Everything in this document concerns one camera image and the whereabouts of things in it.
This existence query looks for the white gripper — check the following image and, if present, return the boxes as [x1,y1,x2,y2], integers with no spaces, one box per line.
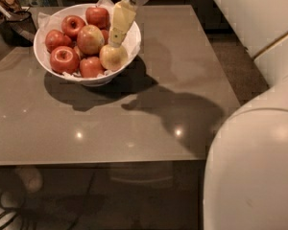
[108,0,149,47]

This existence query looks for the yellow-green apple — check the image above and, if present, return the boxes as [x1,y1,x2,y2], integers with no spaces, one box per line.
[99,44,128,71]

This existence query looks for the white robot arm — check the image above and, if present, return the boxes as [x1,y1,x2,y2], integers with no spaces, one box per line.
[188,0,288,230]

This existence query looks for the small red apple hidden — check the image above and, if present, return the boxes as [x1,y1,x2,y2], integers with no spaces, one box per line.
[101,30,109,45]

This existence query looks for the red apple back right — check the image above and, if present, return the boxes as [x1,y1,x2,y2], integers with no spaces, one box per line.
[85,7,109,29]

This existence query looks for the red apple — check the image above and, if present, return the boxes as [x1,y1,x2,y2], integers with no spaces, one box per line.
[45,30,73,53]
[85,7,109,29]
[61,15,85,39]
[50,46,80,74]
[80,57,105,78]

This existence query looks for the red-green apple centre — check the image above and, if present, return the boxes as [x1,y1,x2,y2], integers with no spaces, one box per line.
[77,25,105,55]

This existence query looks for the red apple back left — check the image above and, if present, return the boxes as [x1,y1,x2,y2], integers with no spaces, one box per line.
[61,15,85,39]

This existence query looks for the red apple front middle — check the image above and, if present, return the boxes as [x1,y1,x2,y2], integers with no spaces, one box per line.
[80,57,105,78]

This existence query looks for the white ceramic bowl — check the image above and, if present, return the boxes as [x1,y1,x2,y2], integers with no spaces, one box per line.
[33,3,142,87]

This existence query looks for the white paper bowl liner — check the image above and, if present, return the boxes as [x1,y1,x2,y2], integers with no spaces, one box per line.
[37,0,140,79]

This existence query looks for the red apple front left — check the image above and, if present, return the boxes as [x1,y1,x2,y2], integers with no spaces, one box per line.
[50,46,80,74]

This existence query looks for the black basket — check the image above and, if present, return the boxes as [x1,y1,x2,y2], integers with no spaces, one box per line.
[0,11,36,47]

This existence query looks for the black floor cables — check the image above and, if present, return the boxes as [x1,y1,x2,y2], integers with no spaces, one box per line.
[0,168,97,230]

